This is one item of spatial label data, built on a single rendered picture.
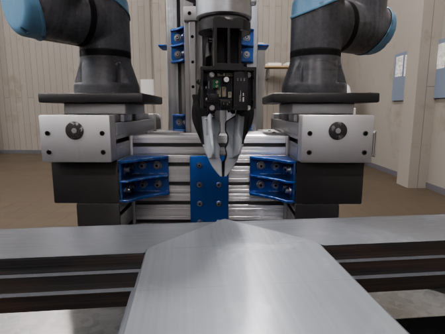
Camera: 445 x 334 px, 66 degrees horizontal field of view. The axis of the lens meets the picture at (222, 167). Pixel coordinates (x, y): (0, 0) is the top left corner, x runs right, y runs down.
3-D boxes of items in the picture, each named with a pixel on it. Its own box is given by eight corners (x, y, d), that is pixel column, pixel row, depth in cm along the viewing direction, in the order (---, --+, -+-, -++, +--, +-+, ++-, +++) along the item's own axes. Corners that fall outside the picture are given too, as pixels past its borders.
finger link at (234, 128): (226, 182, 47) (226, 114, 45) (222, 174, 53) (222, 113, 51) (249, 181, 47) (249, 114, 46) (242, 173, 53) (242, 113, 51)
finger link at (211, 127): (203, 183, 46) (202, 114, 45) (201, 175, 52) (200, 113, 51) (226, 182, 47) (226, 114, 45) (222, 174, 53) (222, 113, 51)
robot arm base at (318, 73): (277, 96, 90) (278, 57, 88) (335, 96, 90) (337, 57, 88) (287, 93, 75) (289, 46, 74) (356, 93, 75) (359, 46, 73)
